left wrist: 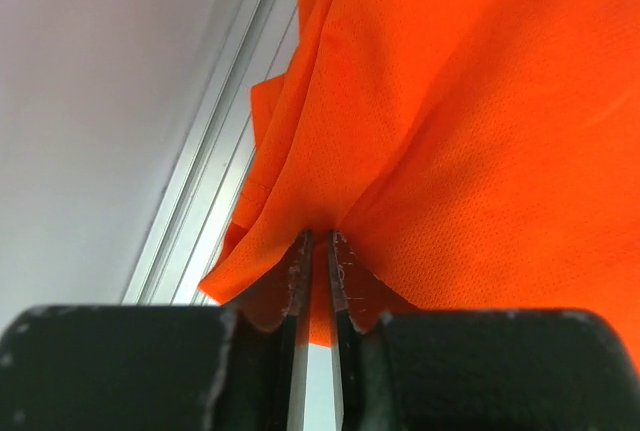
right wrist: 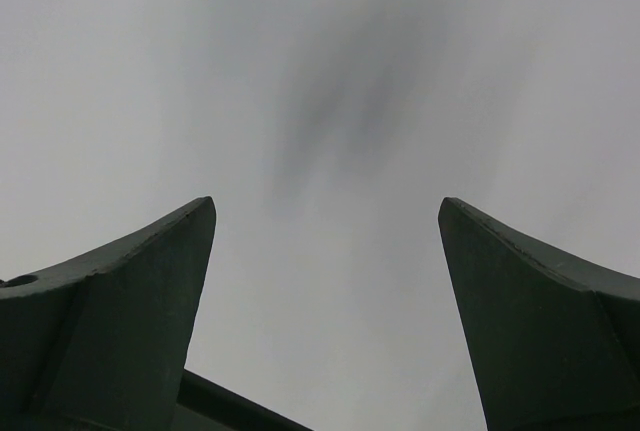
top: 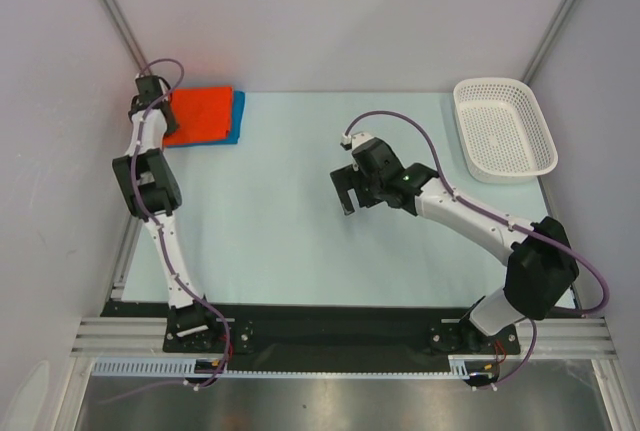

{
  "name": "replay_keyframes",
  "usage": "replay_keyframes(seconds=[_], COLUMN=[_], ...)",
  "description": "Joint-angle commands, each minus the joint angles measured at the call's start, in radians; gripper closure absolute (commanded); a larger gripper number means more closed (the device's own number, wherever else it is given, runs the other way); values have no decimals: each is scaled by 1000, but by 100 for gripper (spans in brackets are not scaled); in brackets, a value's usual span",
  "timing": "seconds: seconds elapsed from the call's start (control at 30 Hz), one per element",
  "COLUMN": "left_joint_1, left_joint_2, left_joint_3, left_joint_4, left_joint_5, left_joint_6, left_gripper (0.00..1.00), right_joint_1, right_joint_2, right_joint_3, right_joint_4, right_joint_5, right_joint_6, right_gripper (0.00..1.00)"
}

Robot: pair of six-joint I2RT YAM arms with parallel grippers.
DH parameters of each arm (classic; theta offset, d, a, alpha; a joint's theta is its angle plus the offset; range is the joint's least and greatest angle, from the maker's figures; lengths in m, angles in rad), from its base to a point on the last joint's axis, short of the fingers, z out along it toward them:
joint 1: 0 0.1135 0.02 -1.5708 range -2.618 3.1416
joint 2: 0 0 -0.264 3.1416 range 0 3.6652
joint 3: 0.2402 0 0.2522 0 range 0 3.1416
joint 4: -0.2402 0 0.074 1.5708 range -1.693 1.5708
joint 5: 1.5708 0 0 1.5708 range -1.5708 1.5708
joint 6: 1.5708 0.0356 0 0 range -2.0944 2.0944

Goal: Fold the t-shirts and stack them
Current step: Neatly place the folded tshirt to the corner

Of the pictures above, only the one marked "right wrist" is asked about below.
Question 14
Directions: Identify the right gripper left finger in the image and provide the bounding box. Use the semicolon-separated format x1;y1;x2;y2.
1;197;216;430

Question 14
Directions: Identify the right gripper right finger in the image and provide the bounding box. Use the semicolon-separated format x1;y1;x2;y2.
438;198;639;430

